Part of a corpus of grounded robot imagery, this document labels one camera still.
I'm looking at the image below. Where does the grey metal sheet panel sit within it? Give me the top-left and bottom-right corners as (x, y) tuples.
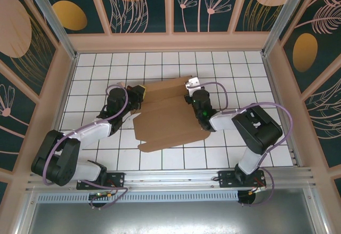
(15, 188), (327, 234)

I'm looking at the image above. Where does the slotted grey cable duct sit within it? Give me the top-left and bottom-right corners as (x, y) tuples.
(36, 190), (239, 203)

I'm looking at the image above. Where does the brown cardboard box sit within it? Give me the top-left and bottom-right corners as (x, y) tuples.
(125, 75), (211, 154)

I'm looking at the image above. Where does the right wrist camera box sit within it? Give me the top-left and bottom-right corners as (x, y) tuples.
(184, 76), (201, 96)

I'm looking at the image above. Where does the aluminium corner post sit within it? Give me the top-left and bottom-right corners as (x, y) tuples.
(21, 0), (78, 60)
(260, 0), (314, 58)

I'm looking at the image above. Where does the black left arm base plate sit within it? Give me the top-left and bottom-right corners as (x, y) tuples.
(76, 172), (126, 191)

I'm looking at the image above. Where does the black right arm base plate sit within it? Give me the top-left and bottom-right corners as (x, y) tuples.
(217, 170), (267, 189)

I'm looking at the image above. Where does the aluminium mounting rail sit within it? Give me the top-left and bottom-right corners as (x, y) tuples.
(25, 167), (318, 192)

